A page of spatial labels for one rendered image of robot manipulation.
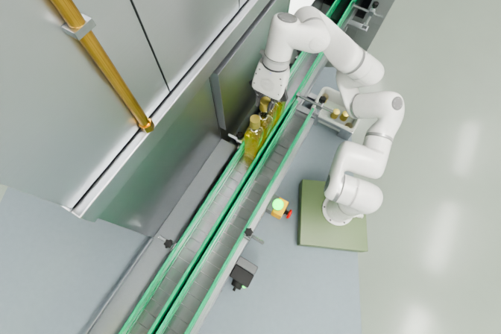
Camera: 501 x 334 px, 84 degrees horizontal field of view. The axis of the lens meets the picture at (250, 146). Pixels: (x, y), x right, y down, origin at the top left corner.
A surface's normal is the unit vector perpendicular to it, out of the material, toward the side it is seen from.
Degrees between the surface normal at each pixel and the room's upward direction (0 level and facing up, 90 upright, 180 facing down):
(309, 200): 2
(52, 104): 90
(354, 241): 2
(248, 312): 0
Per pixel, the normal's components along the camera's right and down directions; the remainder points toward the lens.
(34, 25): 0.87, 0.46
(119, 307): 0.01, -0.41
